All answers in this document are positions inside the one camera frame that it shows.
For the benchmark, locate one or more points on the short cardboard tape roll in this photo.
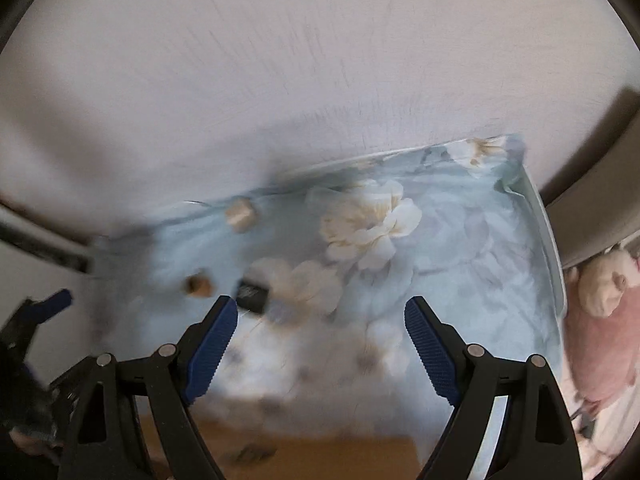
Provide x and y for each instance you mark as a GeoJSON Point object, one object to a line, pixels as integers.
{"type": "Point", "coordinates": [241, 215]}

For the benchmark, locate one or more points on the pink plush pig toy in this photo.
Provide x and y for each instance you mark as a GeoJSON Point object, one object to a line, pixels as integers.
{"type": "Point", "coordinates": [601, 328]}

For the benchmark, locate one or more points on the white door frame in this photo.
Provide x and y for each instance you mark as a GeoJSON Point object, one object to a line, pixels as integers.
{"type": "Point", "coordinates": [44, 244]}

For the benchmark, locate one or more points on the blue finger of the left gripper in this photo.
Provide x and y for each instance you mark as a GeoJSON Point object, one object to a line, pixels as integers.
{"type": "Point", "coordinates": [42, 311]}

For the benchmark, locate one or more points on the black cosmetic jar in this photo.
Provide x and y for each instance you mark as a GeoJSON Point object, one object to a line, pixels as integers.
{"type": "Point", "coordinates": [252, 296]}

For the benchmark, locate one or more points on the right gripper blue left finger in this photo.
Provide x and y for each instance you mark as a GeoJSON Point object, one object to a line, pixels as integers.
{"type": "Point", "coordinates": [205, 344]}

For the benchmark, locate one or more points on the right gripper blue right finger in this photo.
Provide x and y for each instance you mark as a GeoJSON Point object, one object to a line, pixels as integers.
{"type": "Point", "coordinates": [431, 340]}

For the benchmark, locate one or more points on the cardboard box with floral lining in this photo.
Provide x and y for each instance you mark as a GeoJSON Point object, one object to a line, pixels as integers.
{"type": "Point", "coordinates": [248, 454]}

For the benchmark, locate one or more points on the floral light blue tablecloth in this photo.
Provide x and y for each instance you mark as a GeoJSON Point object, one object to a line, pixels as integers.
{"type": "Point", "coordinates": [291, 374]}

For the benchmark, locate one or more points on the beige sofa cushion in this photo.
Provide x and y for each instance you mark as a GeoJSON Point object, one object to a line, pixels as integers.
{"type": "Point", "coordinates": [601, 208]}

